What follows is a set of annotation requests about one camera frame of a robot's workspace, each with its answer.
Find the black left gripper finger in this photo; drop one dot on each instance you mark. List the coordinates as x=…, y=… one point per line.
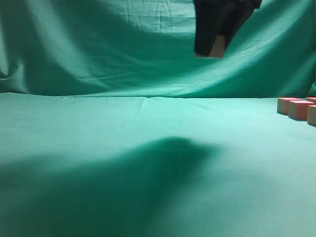
x=209, y=19

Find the green cloth backdrop and cover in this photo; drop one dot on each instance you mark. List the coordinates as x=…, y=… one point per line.
x=110, y=126

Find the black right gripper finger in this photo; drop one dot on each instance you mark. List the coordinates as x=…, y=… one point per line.
x=236, y=14

